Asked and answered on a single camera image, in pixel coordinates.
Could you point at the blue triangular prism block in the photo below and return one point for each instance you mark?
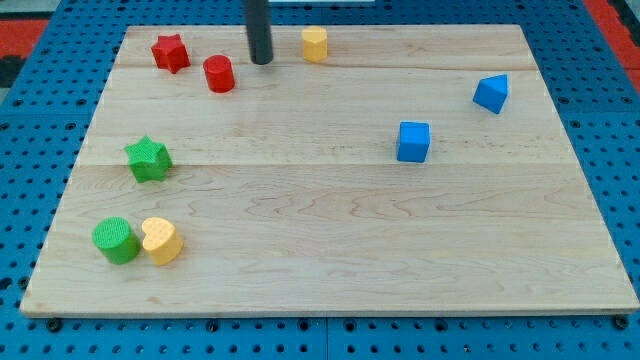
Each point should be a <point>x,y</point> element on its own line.
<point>492,92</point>

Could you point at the yellow heart block bottom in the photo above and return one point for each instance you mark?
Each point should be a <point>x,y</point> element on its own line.
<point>161,242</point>

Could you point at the blue cube block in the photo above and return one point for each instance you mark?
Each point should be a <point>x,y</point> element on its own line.
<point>413,142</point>

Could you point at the green star block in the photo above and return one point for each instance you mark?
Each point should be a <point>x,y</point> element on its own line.
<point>148,160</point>

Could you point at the red cylinder block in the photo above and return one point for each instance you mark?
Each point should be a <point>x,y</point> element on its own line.
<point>219,73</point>

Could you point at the yellow heart block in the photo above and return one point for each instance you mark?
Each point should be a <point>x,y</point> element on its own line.
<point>314,44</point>
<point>161,242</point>

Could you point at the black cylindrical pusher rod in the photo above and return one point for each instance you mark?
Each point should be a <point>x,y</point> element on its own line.
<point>258,30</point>

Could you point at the green cylinder block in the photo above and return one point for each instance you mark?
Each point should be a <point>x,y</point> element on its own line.
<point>115,239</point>

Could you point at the red star block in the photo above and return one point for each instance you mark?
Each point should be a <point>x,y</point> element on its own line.
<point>170,53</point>

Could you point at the yellow heart block top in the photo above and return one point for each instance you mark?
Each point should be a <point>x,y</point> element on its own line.
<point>314,44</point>

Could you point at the wooden board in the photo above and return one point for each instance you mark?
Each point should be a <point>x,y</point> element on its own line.
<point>289,199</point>

